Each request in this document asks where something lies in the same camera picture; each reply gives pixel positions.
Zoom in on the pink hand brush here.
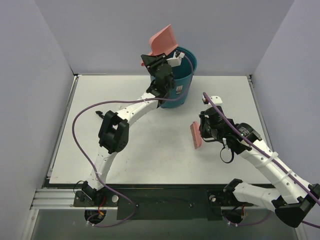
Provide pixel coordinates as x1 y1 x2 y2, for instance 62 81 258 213
189 121 202 149

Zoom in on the pink dustpan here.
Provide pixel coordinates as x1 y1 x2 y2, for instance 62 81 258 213
148 24 179 57

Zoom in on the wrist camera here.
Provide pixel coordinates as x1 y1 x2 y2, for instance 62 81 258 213
166 50 185 68
202 95 223 106

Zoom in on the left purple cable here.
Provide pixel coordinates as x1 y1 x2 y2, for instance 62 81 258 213
71 55 194 228

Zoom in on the black paper scrap left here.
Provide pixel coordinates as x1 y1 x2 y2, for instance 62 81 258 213
95 110 104 119

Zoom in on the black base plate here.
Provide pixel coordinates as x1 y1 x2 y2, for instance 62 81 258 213
73 184 245 221

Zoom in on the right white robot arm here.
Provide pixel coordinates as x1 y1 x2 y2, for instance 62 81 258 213
198 107 320 228

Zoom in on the teal plastic bucket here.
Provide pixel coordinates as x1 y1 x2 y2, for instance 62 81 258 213
160 46 198 109

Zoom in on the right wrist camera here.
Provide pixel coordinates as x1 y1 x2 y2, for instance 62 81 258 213
202 95 223 106

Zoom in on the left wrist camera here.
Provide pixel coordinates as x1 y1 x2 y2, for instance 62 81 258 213
166 50 185 68

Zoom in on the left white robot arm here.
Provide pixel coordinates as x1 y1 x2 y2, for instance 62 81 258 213
81 53 175 206

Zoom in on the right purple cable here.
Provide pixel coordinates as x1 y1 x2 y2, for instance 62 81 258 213
202 91 320 226

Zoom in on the purple cable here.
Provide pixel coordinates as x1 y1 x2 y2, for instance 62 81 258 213
71 55 194 228
202 91 320 226

